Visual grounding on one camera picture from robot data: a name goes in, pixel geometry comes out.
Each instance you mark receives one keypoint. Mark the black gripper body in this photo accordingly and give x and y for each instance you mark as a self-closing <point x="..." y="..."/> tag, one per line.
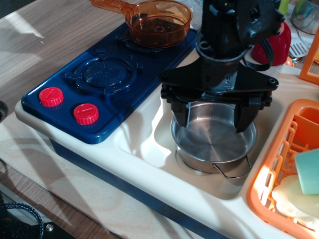
<point x="218" y="82"/>

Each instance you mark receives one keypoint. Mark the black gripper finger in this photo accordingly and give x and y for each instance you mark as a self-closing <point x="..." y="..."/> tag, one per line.
<point x="181" y="111"/>
<point x="246" y="112"/>

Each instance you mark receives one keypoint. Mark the small stainless steel pan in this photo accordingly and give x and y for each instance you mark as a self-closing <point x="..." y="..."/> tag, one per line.
<point x="210" y="142"/>

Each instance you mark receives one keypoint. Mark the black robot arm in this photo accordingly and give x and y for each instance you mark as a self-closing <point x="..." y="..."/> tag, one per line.
<point x="234" y="52"/>

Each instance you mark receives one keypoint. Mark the cream toy kitchen sink unit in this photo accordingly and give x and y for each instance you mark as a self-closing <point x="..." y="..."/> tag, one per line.
<point x="139" y="158"/>

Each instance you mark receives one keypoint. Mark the red stove knob right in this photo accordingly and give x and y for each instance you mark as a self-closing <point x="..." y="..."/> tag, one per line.
<point x="86" y="114"/>

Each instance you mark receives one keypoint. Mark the red stove knob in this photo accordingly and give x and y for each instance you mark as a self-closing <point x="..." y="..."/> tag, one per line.
<point x="86" y="114"/>
<point x="51" y="97"/>

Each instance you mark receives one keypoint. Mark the blue toy stove top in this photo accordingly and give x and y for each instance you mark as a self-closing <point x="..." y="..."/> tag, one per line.
<point x="115" y="74"/>

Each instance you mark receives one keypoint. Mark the red stove knob left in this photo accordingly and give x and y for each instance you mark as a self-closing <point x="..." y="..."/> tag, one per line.
<point x="51" y="97"/>

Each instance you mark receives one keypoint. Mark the orange plastic dish rack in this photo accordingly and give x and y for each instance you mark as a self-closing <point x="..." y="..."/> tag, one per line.
<point x="298" y="132"/>

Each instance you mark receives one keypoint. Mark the orange transparent plastic saucepan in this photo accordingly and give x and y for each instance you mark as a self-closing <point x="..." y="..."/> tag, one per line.
<point x="152" y="23"/>

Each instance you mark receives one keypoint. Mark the dark red toy dispenser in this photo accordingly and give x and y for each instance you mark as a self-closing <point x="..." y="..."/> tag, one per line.
<point x="280" y="45"/>

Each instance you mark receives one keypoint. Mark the teal sponge block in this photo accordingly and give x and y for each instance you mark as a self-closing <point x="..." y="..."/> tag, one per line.
<point x="307" y="164"/>

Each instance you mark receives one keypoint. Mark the metal slotted spatula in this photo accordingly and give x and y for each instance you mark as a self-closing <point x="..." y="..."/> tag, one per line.
<point x="297" y="51"/>

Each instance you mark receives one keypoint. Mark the pale yellow plastic plate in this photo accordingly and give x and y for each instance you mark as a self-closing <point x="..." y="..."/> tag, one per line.
<point x="292" y="202"/>

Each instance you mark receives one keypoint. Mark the lime green plastic container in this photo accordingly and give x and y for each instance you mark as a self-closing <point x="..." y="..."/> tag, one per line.
<point x="283" y="7"/>

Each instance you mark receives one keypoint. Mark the orange plastic frame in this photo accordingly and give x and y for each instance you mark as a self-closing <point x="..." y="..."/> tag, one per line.
<point x="305" y="73"/>

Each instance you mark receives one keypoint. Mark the black base plate with screw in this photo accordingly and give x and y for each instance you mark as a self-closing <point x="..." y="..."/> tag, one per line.
<point x="51" y="231"/>

